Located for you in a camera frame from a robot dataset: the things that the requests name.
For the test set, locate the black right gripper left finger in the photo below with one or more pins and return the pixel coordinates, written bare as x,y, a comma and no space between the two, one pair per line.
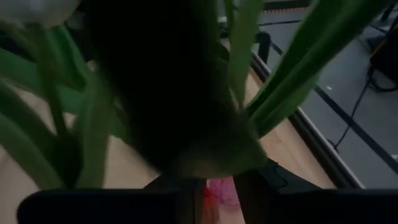
109,207

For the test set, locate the hazard-striped black floor mat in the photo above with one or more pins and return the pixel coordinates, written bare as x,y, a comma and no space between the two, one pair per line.
286,6

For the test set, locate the black metal table frame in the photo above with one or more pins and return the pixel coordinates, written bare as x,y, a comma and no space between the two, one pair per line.
317,146

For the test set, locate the dark red artificial tulip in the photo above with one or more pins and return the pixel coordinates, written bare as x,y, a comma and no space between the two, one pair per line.
161,93

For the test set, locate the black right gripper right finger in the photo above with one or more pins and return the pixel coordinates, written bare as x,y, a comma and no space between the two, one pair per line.
311,207

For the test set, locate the black box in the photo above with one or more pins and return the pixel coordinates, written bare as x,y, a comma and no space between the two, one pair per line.
387,59

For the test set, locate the pink glass vase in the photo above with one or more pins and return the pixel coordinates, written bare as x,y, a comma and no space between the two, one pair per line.
222,194

